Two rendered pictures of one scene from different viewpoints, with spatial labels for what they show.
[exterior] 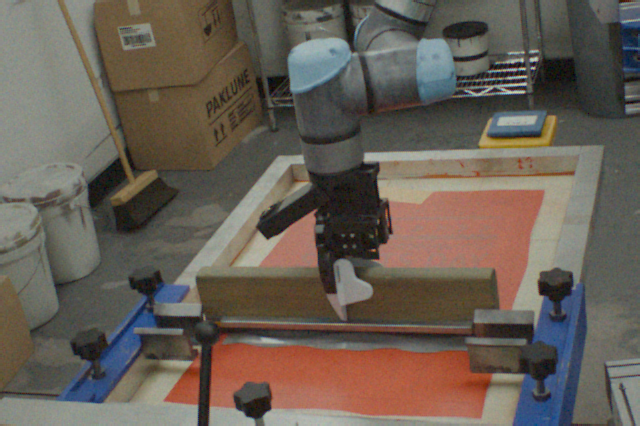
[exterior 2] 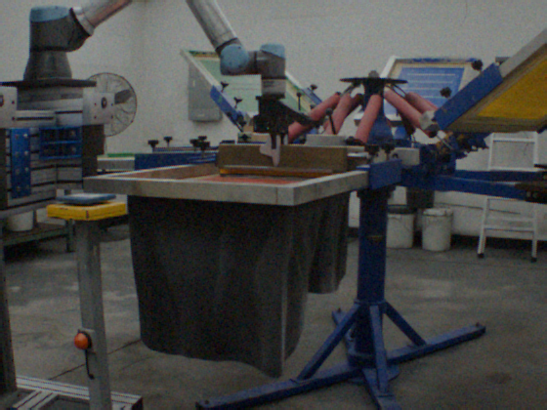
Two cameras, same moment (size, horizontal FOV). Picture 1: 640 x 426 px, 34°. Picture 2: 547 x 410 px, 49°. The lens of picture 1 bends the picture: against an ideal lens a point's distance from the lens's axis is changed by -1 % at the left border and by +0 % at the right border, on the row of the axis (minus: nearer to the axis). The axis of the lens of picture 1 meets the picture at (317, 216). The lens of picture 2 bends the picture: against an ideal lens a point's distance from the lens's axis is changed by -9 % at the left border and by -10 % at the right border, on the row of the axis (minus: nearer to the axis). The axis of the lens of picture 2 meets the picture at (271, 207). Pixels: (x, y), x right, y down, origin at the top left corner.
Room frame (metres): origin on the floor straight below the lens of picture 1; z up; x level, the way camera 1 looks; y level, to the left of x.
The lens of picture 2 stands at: (3.11, 0.10, 1.12)
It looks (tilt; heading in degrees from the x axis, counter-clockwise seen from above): 8 degrees down; 184
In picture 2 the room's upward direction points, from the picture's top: straight up
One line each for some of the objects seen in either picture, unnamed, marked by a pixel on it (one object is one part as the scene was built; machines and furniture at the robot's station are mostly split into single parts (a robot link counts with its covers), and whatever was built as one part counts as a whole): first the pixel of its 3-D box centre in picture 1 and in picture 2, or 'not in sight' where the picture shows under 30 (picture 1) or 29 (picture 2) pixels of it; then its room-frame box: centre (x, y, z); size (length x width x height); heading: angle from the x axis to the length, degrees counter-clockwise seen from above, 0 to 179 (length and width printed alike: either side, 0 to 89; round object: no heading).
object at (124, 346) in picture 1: (132, 357); (380, 173); (1.22, 0.28, 0.97); 0.30 x 0.05 x 0.07; 157
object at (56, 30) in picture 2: not in sight; (49, 26); (1.35, -0.69, 1.42); 0.13 x 0.12 x 0.14; 2
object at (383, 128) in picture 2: not in sight; (373, 226); (0.36, 0.34, 0.67); 0.39 x 0.39 x 1.35
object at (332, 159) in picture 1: (333, 149); (273, 87); (1.21, -0.03, 1.22); 0.08 x 0.08 x 0.05
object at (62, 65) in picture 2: not in sight; (48, 64); (1.36, -0.69, 1.31); 0.15 x 0.15 x 0.10
